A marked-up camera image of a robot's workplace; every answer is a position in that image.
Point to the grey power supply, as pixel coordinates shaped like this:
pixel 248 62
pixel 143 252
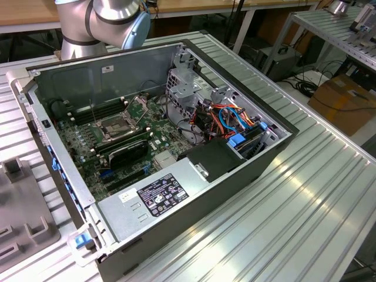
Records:
pixel 123 217

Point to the small silver bracket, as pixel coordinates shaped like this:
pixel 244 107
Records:
pixel 200 171

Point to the small blue carrier tab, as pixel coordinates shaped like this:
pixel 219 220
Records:
pixel 263 125

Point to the brown cardboard box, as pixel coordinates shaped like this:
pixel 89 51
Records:
pixel 343 105

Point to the green motherboard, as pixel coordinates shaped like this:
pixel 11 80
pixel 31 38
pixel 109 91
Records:
pixel 164 132

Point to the blue case latch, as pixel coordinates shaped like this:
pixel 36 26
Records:
pixel 83 241

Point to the blue expansion slot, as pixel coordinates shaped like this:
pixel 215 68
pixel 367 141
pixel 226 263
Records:
pixel 106 174

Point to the black graphics card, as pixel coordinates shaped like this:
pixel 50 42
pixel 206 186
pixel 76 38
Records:
pixel 129 154

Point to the white power supply sticker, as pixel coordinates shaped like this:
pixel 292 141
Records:
pixel 127 196

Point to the metal drive cage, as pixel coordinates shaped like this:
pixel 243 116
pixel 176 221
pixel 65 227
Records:
pixel 182 88

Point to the black box on floor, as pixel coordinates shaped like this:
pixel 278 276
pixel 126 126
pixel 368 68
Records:
pixel 282 63

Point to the black RAM slot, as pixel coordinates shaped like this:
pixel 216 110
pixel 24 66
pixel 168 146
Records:
pixel 88 116
pixel 126 145
pixel 123 140
pixel 97 106

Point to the metal locking lever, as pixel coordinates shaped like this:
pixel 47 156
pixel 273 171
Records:
pixel 93 111

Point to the silver chipset heatsink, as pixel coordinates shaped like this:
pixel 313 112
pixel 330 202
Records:
pixel 165 160

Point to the CPU socket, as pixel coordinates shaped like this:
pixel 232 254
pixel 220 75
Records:
pixel 113 127

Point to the small blue case clip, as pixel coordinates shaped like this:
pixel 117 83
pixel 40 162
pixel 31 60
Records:
pixel 54 164

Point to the metal slat side table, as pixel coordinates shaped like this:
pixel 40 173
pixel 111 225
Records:
pixel 326 26

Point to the black case switch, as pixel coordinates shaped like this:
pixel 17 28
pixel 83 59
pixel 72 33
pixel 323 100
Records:
pixel 46 124

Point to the black power supply label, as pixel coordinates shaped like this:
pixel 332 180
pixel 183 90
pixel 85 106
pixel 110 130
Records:
pixel 163 195

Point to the silver robot foot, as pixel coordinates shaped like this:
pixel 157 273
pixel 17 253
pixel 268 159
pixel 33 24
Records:
pixel 337 7

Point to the white case wall sticker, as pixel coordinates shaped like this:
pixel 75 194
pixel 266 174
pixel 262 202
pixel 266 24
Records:
pixel 107 68

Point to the grey device with blue part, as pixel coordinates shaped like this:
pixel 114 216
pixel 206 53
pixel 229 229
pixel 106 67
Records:
pixel 364 20

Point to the open grey PC case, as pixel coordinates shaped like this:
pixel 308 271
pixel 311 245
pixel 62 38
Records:
pixel 182 217

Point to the wooden desk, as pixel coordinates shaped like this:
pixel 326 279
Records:
pixel 205 4

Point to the black case fan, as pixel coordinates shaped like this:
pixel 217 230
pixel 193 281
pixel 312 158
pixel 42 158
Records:
pixel 57 108

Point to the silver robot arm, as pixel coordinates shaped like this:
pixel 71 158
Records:
pixel 79 17

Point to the black expansion slot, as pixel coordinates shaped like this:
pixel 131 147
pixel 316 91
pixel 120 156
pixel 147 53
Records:
pixel 126 179

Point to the grey parts rack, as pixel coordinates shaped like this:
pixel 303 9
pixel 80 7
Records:
pixel 26 205

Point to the blue disk carrier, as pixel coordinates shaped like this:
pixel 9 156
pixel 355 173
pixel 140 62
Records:
pixel 235 142

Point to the black plastic shroud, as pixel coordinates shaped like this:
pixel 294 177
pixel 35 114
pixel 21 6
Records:
pixel 214 158

